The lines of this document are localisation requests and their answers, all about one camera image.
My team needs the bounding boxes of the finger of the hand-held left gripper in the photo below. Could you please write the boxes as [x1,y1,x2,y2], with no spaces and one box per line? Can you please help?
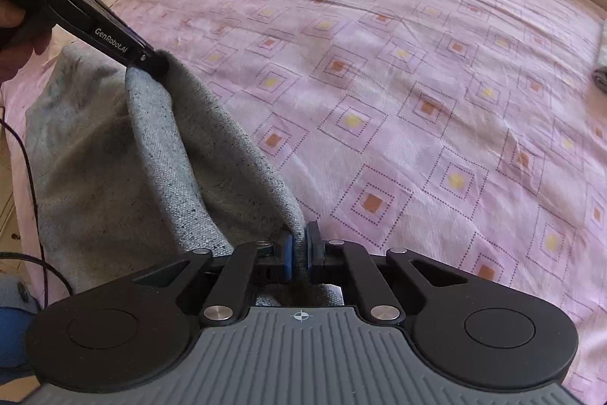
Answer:
[54,0,169,79]
[50,0,156,51]

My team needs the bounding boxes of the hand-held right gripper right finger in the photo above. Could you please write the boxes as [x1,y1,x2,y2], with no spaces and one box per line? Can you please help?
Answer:
[305,222,470,325]

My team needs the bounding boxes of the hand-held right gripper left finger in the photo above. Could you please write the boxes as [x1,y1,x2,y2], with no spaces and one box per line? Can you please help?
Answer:
[132,230,297,325]

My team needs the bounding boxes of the grey speckled pants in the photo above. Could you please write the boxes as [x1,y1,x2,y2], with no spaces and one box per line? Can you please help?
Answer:
[24,42,344,308]

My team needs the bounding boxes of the folded grey pants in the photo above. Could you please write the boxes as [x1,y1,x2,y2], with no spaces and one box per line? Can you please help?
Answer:
[590,53,607,93]

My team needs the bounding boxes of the person's left hand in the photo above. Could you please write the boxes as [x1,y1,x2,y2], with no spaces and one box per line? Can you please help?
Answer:
[0,2,50,83]

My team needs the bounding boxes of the pink patterned bed sheet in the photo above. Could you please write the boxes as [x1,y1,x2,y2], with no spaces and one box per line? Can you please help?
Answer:
[0,0,607,396]

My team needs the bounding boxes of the blue cloth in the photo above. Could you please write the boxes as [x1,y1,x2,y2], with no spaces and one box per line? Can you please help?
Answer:
[0,276,50,383]

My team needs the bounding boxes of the black cable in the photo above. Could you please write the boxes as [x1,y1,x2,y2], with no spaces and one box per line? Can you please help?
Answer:
[0,105,75,298]

